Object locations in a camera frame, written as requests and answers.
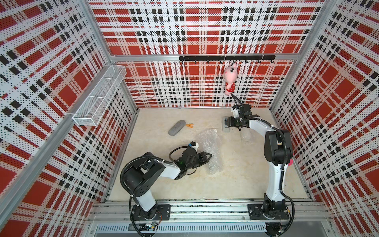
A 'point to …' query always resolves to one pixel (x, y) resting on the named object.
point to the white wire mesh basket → (91, 111)
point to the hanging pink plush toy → (230, 74)
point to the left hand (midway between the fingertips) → (212, 157)
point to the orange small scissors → (190, 125)
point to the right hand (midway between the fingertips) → (229, 121)
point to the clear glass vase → (211, 145)
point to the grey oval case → (176, 128)
